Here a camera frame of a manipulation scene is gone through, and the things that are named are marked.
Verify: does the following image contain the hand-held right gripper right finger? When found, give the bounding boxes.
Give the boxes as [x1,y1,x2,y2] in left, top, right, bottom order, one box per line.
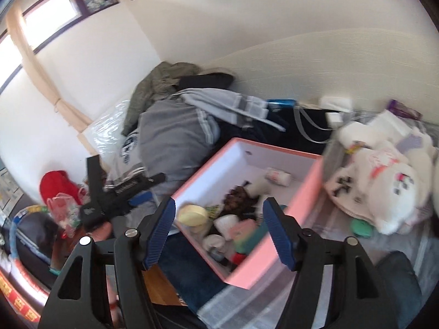
[262,197,402,329]

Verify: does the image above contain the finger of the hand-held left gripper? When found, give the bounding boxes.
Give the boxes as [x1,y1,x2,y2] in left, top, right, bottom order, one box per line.
[106,173,166,199]
[130,194,152,208]

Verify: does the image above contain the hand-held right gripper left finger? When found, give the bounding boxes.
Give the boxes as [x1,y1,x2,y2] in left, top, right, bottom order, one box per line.
[38,196,177,329]

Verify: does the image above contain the pastel rainbow squishy toy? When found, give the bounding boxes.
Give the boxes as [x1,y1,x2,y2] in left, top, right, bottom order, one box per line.
[228,219,268,251]

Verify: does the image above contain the yellow round tin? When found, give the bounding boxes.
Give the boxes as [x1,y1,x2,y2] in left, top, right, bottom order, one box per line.
[178,205,209,227]

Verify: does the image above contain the white cup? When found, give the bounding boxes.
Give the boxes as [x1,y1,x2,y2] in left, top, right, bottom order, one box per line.
[214,214,239,240]

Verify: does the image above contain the brown bead bracelet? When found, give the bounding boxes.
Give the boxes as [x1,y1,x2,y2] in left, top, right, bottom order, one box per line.
[223,185,258,214]

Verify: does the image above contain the small white bottle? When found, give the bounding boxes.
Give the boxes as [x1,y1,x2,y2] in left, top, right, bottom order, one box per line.
[266,167,292,186]

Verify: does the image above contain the pink box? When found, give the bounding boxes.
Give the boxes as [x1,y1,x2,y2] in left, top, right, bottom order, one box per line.
[170,137,325,289]

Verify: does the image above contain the person's left hand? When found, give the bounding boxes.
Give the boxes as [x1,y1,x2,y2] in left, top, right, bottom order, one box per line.
[92,223,114,241]

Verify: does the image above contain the red and green plastic bag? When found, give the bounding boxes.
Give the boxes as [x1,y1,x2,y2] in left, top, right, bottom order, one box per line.
[48,192,83,239]

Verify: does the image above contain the red cloth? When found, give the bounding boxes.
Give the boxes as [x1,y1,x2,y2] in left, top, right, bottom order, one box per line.
[39,171,83,207]

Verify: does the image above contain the blue jeans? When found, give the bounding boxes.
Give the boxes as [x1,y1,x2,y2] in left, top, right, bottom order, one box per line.
[158,233,227,316]

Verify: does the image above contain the grey sweatshirt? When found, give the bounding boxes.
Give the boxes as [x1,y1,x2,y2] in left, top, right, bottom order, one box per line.
[106,101,220,192]

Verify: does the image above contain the clear plastic wrapped bag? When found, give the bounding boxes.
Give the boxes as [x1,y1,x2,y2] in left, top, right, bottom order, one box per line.
[84,98,133,165]

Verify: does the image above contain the black bag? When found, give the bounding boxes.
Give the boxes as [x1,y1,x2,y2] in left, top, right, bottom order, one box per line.
[10,217,60,275]

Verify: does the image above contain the grey bed blanket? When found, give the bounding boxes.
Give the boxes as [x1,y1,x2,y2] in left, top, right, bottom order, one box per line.
[199,144,433,329]

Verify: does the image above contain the white purse with black cross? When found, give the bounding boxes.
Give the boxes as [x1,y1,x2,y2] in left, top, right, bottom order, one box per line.
[325,164,374,220]

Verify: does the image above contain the mint green round case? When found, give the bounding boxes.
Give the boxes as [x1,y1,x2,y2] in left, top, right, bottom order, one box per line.
[350,219,374,238]

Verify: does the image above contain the olive jacket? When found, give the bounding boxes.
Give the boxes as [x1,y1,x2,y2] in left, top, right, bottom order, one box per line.
[122,62,201,136]

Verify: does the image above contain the red banner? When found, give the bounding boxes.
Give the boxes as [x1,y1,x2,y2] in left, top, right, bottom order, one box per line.
[0,271,49,323]

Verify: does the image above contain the grey striped garment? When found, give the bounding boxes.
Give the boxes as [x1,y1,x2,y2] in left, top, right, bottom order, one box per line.
[173,88,287,132]

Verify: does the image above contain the white plush bear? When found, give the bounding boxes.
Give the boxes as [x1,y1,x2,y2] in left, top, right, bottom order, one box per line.
[338,120,436,235]

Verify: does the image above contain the black garment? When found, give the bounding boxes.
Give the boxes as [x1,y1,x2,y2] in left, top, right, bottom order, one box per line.
[178,72,235,90]

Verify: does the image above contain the black zip case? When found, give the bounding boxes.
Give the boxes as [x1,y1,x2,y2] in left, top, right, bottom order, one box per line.
[374,251,423,316]

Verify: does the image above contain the blue packet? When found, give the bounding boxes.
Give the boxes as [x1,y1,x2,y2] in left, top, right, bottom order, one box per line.
[267,99,297,109]

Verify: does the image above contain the white power adapter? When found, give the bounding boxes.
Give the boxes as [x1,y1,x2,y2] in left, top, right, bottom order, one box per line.
[319,96,354,112]

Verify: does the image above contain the beige curtain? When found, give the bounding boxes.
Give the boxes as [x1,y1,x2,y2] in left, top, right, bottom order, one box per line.
[7,5,93,132]

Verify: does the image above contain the white tissue pack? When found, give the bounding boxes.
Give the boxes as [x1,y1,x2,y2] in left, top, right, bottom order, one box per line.
[368,110,412,138]

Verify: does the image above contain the purple packet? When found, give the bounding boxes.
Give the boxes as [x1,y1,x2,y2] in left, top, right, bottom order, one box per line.
[387,99,422,120]

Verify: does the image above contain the window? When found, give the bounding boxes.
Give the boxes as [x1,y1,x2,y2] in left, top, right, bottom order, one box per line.
[0,0,85,93]

